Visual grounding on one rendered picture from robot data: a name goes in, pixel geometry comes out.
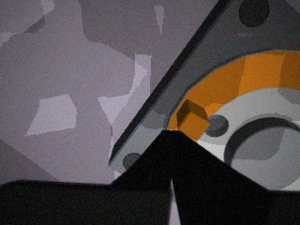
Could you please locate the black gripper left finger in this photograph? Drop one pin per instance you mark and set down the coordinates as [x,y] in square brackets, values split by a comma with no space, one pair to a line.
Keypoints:
[142,195]

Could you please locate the orange round plate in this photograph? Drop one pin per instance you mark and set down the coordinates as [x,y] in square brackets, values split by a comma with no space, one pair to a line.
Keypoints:
[249,86]

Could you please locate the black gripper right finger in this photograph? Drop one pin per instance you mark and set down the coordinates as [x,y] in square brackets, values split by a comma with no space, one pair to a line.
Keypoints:
[210,192]

